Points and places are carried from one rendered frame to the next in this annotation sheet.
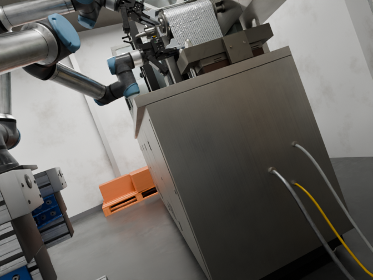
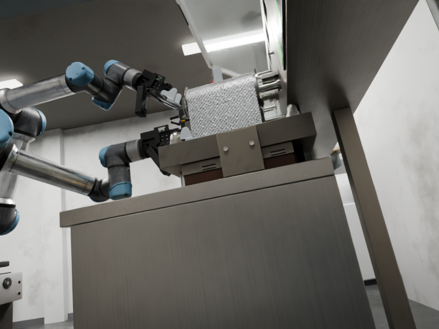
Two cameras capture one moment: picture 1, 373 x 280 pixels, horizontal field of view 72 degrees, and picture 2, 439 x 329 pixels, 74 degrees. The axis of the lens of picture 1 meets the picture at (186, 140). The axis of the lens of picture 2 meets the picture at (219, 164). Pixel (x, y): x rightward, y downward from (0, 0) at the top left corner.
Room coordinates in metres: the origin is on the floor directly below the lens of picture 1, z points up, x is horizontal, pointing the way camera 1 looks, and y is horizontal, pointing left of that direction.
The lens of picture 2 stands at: (0.41, -0.54, 0.77)
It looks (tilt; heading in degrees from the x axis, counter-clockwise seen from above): 14 degrees up; 22
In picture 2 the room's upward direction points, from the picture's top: 9 degrees counter-clockwise
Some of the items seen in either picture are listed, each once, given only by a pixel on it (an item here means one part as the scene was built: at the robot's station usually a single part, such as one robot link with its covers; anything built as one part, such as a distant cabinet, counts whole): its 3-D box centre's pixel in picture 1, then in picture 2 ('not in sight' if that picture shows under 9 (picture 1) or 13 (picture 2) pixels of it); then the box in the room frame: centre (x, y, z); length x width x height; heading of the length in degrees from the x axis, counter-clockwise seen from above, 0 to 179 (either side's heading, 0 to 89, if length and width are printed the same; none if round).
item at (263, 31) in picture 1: (223, 49); (238, 149); (1.15, -0.29, 1.00); 0.40 x 0.16 x 0.06; 102
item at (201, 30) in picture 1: (200, 39); (226, 128); (1.26, -0.23, 1.11); 0.23 x 0.01 x 0.18; 102
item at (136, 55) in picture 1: (136, 58); (138, 150); (1.20, 0.08, 1.11); 0.08 x 0.05 x 0.08; 12
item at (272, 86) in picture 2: (216, 9); (270, 87); (1.35, -0.39, 1.25); 0.07 x 0.04 x 0.04; 102
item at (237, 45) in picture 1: (237, 48); (240, 151); (1.06, -0.33, 0.97); 0.10 x 0.03 x 0.11; 102
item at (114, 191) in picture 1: (134, 186); not in sight; (4.10, 1.04, 0.20); 1.08 x 0.74 x 0.40; 109
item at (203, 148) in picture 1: (191, 165); (266, 290); (2.22, 0.04, 0.43); 2.52 x 0.64 x 0.86; 12
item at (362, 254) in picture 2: not in sight; (355, 224); (4.68, -0.54, 0.68); 0.72 x 0.62 x 1.36; 19
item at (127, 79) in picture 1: (125, 86); (117, 183); (1.18, 0.17, 1.01); 0.11 x 0.08 x 0.11; 70
